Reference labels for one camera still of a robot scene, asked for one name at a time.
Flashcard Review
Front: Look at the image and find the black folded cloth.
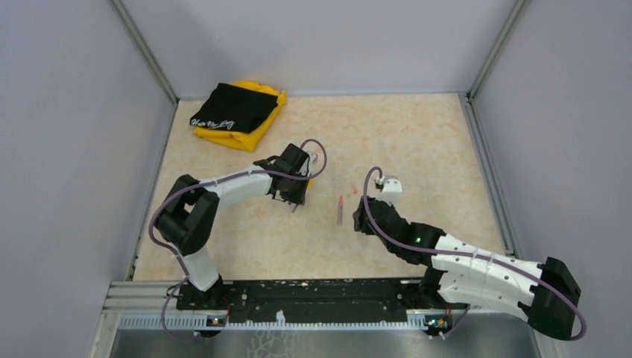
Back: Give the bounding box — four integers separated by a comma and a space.
189, 84, 278, 134

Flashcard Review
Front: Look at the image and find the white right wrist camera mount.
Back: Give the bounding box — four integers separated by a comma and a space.
375, 175, 403, 207

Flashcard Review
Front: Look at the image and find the mauve pen with red tip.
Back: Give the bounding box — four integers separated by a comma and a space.
336, 195, 344, 227

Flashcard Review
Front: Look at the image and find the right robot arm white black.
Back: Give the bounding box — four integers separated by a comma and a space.
353, 196, 587, 341

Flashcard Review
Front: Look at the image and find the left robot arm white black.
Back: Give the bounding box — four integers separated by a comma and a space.
148, 143, 318, 309

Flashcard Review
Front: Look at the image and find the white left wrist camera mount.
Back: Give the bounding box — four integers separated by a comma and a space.
306, 151, 318, 175

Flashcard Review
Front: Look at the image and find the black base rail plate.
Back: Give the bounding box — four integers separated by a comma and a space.
176, 277, 447, 327

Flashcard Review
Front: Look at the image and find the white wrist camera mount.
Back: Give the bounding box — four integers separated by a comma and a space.
306, 151, 318, 175
375, 175, 403, 207

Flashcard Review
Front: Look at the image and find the yellow folded cloth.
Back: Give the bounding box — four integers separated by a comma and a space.
192, 81, 287, 152

